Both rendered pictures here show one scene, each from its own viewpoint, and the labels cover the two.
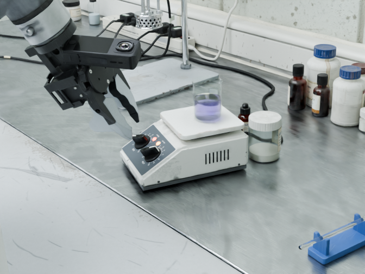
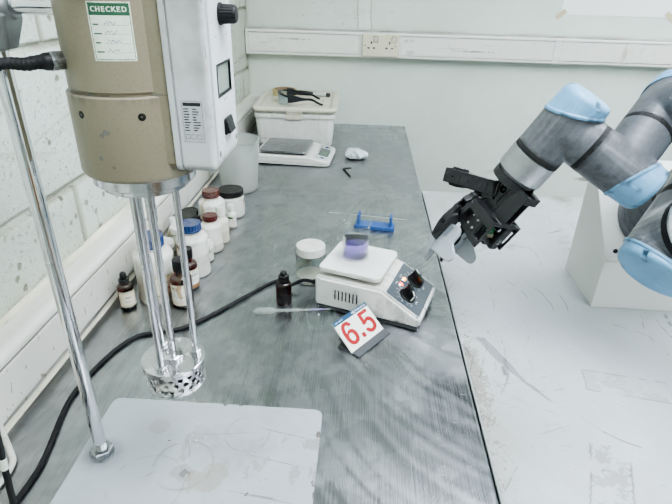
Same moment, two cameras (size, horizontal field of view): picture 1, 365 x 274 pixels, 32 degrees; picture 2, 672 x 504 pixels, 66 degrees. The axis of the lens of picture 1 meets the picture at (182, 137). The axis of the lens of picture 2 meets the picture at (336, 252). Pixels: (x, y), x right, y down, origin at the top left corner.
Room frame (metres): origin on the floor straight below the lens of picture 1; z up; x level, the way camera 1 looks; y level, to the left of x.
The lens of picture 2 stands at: (1.69, 0.50, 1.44)
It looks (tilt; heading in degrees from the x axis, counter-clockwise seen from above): 27 degrees down; 222
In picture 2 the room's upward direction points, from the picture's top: 2 degrees clockwise
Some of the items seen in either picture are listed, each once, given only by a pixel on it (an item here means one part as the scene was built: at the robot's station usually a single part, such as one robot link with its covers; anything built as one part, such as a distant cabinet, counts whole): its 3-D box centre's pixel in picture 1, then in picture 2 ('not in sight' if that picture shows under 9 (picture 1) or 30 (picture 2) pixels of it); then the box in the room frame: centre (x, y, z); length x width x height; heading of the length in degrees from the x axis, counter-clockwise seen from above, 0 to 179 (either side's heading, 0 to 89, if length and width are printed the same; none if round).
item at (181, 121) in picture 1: (201, 120); (359, 260); (1.03, -0.03, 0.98); 0.12 x 0.12 x 0.01; 21
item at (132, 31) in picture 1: (145, 31); not in sight; (1.86, 0.10, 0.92); 0.40 x 0.06 x 0.04; 39
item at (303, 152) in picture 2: not in sight; (296, 151); (0.49, -0.78, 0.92); 0.26 x 0.19 x 0.05; 126
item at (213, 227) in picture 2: not in sight; (211, 232); (1.10, -0.40, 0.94); 0.05 x 0.05 x 0.09
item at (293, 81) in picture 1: (297, 86); (181, 282); (1.27, -0.25, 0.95); 0.04 x 0.04 x 0.10
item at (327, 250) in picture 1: (341, 236); (374, 221); (0.74, -0.22, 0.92); 0.10 x 0.03 x 0.04; 122
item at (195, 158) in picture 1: (188, 144); (371, 283); (1.02, -0.01, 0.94); 0.22 x 0.13 x 0.08; 111
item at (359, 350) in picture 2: not in sight; (361, 328); (1.12, 0.05, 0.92); 0.09 x 0.06 x 0.04; 3
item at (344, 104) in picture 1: (348, 95); (192, 247); (1.19, -0.34, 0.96); 0.06 x 0.06 x 0.11
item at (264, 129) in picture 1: (264, 136); (310, 262); (1.04, -0.15, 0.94); 0.06 x 0.06 x 0.08
